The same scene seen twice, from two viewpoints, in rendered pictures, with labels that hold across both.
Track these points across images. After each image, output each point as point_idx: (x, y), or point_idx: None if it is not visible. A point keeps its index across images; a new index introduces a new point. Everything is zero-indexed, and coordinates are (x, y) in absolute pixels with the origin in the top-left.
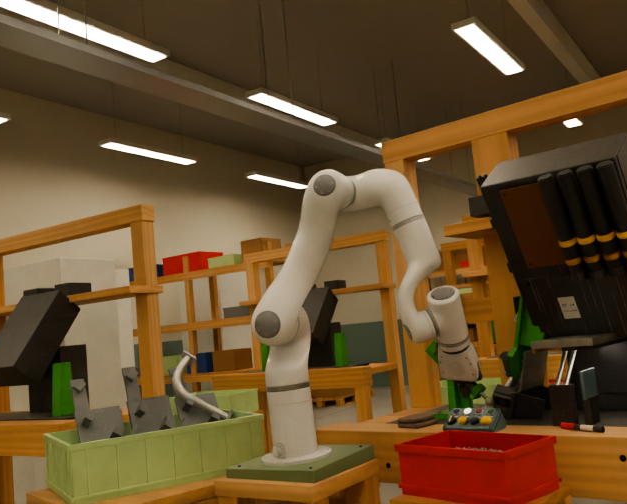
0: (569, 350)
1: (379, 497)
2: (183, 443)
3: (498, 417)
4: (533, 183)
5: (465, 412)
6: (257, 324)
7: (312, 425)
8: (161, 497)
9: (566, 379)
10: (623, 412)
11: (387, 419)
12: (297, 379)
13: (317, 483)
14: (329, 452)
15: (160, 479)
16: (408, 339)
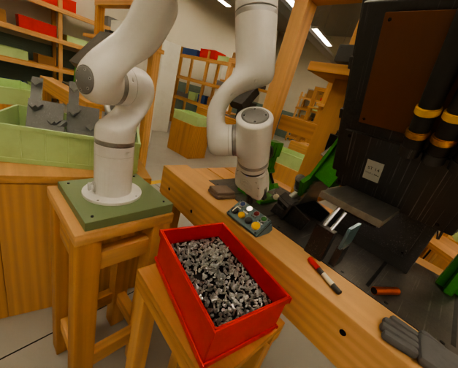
0: (351, 215)
1: None
2: (76, 144)
3: (266, 226)
4: (443, 9)
5: (247, 209)
6: (75, 76)
7: (123, 177)
8: (38, 175)
9: (333, 225)
10: (360, 251)
11: (220, 172)
12: (114, 139)
13: (86, 233)
14: (131, 201)
15: (55, 161)
16: None
